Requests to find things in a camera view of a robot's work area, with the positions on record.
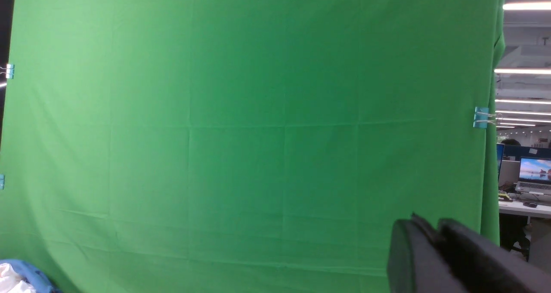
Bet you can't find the blue binder clip left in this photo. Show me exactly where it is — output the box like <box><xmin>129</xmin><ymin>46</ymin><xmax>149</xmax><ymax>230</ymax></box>
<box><xmin>0</xmin><ymin>64</ymin><xmax>15</xmax><ymax>80</ymax></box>

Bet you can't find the green backdrop cloth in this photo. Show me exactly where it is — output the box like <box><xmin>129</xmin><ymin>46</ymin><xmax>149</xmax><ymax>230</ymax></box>
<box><xmin>1</xmin><ymin>0</ymin><xmax>504</xmax><ymax>293</ymax></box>

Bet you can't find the blue binder clip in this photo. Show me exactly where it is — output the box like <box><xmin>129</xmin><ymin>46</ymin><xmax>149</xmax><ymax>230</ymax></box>
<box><xmin>0</xmin><ymin>64</ymin><xmax>15</xmax><ymax>80</ymax></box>
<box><xmin>472</xmin><ymin>107</ymin><xmax>502</xmax><ymax>130</ymax></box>

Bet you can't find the white office desk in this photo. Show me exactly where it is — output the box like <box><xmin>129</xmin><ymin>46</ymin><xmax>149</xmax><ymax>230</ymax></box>
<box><xmin>498</xmin><ymin>200</ymin><xmax>551</xmax><ymax>219</ymax></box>

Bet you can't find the open laptop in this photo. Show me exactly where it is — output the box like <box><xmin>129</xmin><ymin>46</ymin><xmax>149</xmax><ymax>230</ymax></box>
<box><xmin>516</xmin><ymin>157</ymin><xmax>551</xmax><ymax>196</ymax></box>

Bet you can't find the blue garment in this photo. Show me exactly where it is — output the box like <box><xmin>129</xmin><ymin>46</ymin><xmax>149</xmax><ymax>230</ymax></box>
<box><xmin>1</xmin><ymin>259</ymin><xmax>61</xmax><ymax>293</ymax></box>

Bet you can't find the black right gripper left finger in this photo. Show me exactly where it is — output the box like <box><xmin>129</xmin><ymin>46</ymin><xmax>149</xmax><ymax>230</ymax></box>
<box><xmin>387</xmin><ymin>214</ymin><xmax>474</xmax><ymax>293</ymax></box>

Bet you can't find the white crumpled garment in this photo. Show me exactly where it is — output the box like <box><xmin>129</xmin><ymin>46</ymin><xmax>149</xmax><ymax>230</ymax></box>
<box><xmin>0</xmin><ymin>263</ymin><xmax>36</xmax><ymax>293</ymax></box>

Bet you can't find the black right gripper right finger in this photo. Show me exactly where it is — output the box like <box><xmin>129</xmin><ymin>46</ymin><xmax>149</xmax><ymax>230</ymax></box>
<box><xmin>437</xmin><ymin>219</ymin><xmax>551</xmax><ymax>293</ymax></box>

